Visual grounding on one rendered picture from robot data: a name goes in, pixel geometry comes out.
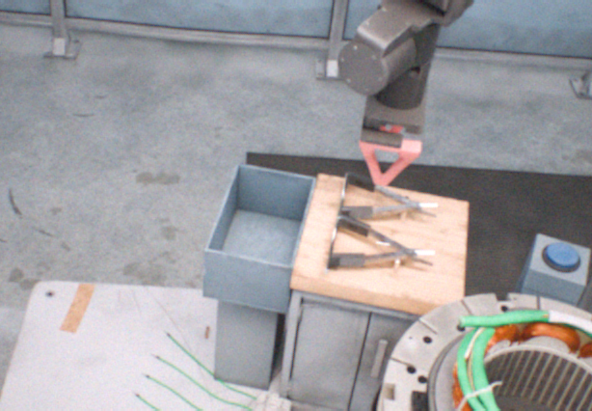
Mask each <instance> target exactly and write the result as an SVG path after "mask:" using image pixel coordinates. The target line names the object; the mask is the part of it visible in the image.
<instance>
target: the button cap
mask: <svg viewBox="0 0 592 411"><path fill-rule="evenodd" d="M546 257H547V259H548V260H549V261H550V262H551V263H552V264H553V265H555V266H557V267H561V268H573V267H575V266H576V265H577V262H578V259H579V254H578V252H577V251H576V250H575V249H574V248H573V247H572V246H570V245H568V244H565V243H553V244H551V245H549V247H548V249H547V251H546Z"/></svg>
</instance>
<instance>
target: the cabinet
mask: <svg viewBox="0 0 592 411"><path fill-rule="evenodd" d="M423 316H424V315H416V314H411V313H407V311H402V310H396V309H392V308H387V307H382V306H377V305H372V304H367V303H362V302H357V301H353V300H348V299H343V298H338V297H333V296H329V295H323V294H318V293H313V292H308V291H304V290H299V289H295V288H294V289H293V295H292V302H291V309H290V316H289V324H288V331H287V338H286V345H285V353H284V360H283V366H282V374H281V381H280V388H279V398H285V399H288V400H289V401H291V403H292V405H291V411H369V408H370V405H371V402H372V400H373V398H374V395H375V393H376V391H377V389H378V386H379V385H380V383H381V381H384V377H385V373H386V369H387V366H388V363H389V360H390V356H391V354H392V353H393V350H394V348H395V346H396V344H397V343H398V341H400V340H401V338H402V337H403V336H404V334H405V333H406V332H407V331H408V330H409V329H410V328H411V327H412V326H413V325H414V324H415V323H416V322H417V321H419V320H420V319H421V318H422V317H423Z"/></svg>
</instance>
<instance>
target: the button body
mask: <svg viewBox="0 0 592 411"><path fill-rule="evenodd" d="M551 243H565V244H568V245H570V246H572V247H573V248H574V249H575V250H576V251H577V252H578V254H579V256H580V260H581V263H580V267H579V269H578V270H577V271H575V272H572V273H561V272H557V271H554V270H552V269H551V268H549V267H548V266H546V265H545V262H544V261H543V259H542V255H541V254H542V250H543V248H544V247H545V246H546V245H548V244H551ZM532 244H533V246H531V248H530V251H529V253H528V256H527V258H526V261H525V266H524V268H523V271H522V273H521V276H520V278H519V281H518V283H517V285H516V287H515V290H514V292H513V293H518V294H526V295H534V296H537V309H538V301H539V298H540V297H544V298H548V300H551V301H555V302H560V303H563V304H566V305H569V306H572V307H575V306H576V305H577V303H578V301H579V298H580V295H581V293H582V291H583V290H584V289H585V286H586V281H587V273H588V266H589V259H590V252H591V250H590V249H587V248H583V247H580V246H578V245H574V244H571V243H568V242H564V241H561V240H557V239H553V238H550V237H547V236H544V235H541V234H537V236H536V238H535V241H534V243H532Z"/></svg>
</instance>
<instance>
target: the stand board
mask: <svg viewBox="0 0 592 411"><path fill-rule="evenodd" d="M344 181H345V178H339V177H334V176H329V175H323V174H318V175H317V179H316V183H315V187H314V191H313V194H312V198H311V202H310V206H309V212H308V216H307V220H306V224H305V227H304V231H303V235H302V239H301V243H300V247H299V250H298V254H297V258H296V261H295V265H294V269H293V272H292V279H291V286H290V287H291V288H295V289H299V290H304V291H308V292H313V293H318V294H323V295H329V296H333V297H338V298H343V299H348V300H353V301H357V302H362V303H367V304H372V305H377V306H382V307H387V308H392V309H396V310H402V311H407V313H411V314H416V315H427V314H428V313H430V312H431V311H433V309H435V308H438V307H440V306H441V305H443V304H446V303H448V302H451V301H453V300H456V299H459V300H460V301H461V298H463V296H464V278H465V258H466V240H467V222H468V203H466V202H461V201H456V200H451V199H447V198H442V197H435V196H430V195H425V194H420V193H416V192H411V191H404V190H399V189H394V188H390V187H389V186H385V185H382V186H384V188H386V189H388V190H389V191H391V192H393V193H395V194H398V195H400V196H402V197H409V200H411V201H413V202H421V203H432V204H437V206H423V207H422V208H421V209H423V210H426V211H428V212H431V213H434V214H437V215H436V217H432V216H428V215H424V214H421V213H417V212H413V211H407V215H406V219H404V222H400V216H401V212H399V213H392V214H384V215H376V216H373V215H372V219H357V220H359V221H362V222H365V223H367V224H370V225H371V228H373V229H374V231H376V232H378V233H381V234H383V235H385V236H386V237H388V238H390V239H392V240H394V241H396V242H397V243H399V244H401V245H403V246H406V247H408V248H412V249H422V250H431V251H434V254H417V256H418V257H419V258H421V259H424V260H428V261H431V262H433V265H432V266H431V265H428V264H424V263H421V262H417V261H414V260H409V259H402V260H400V263H399V266H398V270H397V274H393V266H394V260H387V261H379V262H371V263H364V264H363V266H339V265H331V267H330V272H329V277H328V279H327V278H323V275H324V268H326V264H327V259H328V256H329V251H330V247H331V242H332V238H333V233H334V228H335V223H336V216H337V212H338V208H339V203H340V199H341V194H342V190H343V184H344ZM382 196H383V195H381V194H379V193H377V192H375V193H370V192H368V191H364V190H362V189H359V188H357V187H354V185H351V184H348V187H347V191H346V196H345V200H344V205H343V206H373V208H375V207H383V206H398V205H400V204H399V203H397V202H395V201H393V200H391V199H387V198H382ZM376 241H377V240H375V239H374V238H372V237H370V236H369V237H363V236H361V235H358V234H356V233H351V232H349V230H346V229H344V228H342V227H338V232H337V237H336V245H335V249H334V253H364V254H365V255H373V254H381V253H389V252H396V251H395V250H393V249H391V248H390V247H388V246H386V245H385V244H379V243H376Z"/></svg>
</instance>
